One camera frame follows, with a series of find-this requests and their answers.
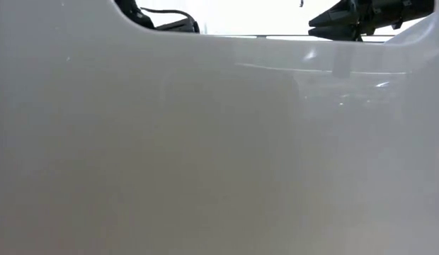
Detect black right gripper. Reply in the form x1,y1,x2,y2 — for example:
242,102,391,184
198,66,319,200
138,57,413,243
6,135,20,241
307,0,435,42

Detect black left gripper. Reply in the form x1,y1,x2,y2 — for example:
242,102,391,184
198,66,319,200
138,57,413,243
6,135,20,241
115,0,156,30

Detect white plastic caddy with handle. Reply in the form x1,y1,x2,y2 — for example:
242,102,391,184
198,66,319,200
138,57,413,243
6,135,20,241
0,0,439,255

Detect dark overhead crossbar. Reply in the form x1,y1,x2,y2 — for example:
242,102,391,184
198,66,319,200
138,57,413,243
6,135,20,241
205,34,396,40

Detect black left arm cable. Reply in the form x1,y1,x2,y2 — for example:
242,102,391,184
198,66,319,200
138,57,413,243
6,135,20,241
139,7,198,26

